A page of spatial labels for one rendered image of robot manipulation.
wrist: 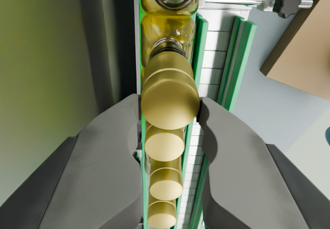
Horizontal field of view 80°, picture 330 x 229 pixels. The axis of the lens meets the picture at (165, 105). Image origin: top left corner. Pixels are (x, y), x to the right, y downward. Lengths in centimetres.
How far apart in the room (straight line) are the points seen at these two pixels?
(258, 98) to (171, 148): 54
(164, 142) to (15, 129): 12
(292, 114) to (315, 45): 25
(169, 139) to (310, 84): 56
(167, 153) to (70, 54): 18
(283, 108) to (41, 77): 67
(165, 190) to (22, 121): 14
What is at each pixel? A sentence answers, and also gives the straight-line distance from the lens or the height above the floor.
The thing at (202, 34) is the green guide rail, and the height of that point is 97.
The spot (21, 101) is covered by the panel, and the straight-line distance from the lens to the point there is 20.
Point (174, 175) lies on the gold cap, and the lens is 21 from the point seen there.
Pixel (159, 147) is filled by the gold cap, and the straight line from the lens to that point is 17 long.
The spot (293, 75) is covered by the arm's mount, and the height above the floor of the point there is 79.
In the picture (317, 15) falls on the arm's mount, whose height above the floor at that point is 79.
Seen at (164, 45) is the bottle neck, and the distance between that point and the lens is 16.
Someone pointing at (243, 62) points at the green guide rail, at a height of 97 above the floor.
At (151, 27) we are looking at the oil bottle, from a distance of 20.
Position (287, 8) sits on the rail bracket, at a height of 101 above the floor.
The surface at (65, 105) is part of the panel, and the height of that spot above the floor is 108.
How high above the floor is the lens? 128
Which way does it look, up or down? 57 degrees down
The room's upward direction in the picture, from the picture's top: 179 degrees clockwise
